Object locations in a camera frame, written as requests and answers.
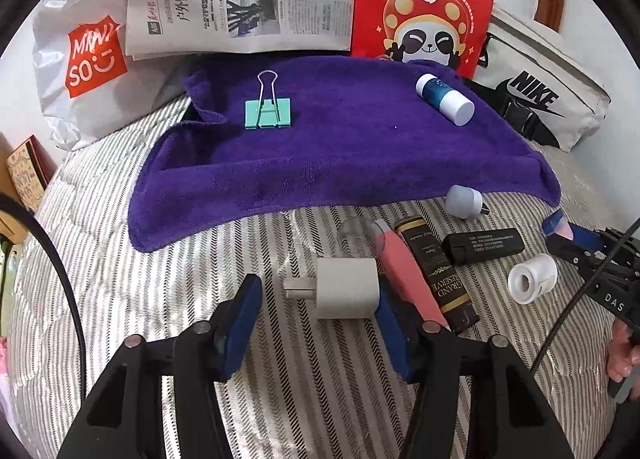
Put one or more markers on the clear plastic cap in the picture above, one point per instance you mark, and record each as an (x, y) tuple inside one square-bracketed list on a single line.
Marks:
[(356, 235)]

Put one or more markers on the pink trimmer pen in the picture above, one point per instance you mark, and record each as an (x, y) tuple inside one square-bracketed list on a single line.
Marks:
[(407, 274)]

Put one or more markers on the blue and white bottle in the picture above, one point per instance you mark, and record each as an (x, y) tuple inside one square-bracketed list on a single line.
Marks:
[(445, 98)]

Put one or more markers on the black rectangular case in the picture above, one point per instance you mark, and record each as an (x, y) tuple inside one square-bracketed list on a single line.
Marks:
[(482, 245)]

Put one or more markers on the green binder clip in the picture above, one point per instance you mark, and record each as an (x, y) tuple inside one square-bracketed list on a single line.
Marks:
[(267, 111)]

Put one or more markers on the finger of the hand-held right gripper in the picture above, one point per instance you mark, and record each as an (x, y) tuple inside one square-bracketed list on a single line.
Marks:
[(553, 225), (586, 239)]

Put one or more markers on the white plastic shopping bag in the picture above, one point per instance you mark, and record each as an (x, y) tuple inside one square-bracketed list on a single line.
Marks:
[(85, 64)]

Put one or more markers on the striped bed sheet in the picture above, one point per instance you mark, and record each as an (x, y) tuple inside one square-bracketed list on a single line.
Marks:
[(310, 379)]

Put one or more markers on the person's right hand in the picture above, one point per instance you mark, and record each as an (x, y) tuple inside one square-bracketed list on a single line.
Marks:
[(624, 354)]

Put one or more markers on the white tape roll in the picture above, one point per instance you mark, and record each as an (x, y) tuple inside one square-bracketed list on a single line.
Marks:
[(532, 279)]

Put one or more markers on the purple towel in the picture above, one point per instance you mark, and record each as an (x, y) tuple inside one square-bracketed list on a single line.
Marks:
[(340, 154)]

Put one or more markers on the white charger plug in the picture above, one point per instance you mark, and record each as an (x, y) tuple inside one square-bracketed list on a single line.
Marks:
[(347, 289)]

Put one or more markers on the white canvas bag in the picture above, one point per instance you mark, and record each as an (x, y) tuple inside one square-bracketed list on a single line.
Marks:
[(550, 84)]

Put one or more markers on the black gold-print tube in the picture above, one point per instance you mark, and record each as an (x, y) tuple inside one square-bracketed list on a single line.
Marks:
[(440, 279)]

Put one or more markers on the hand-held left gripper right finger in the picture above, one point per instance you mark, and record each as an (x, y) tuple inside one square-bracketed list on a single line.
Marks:
[(395, 334)]

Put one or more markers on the pink eraser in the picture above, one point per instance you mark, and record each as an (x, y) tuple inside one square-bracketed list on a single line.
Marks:
[(565, 230)]

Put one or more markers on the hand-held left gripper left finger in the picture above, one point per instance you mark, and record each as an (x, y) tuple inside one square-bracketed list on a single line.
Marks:
[(245, 319)]

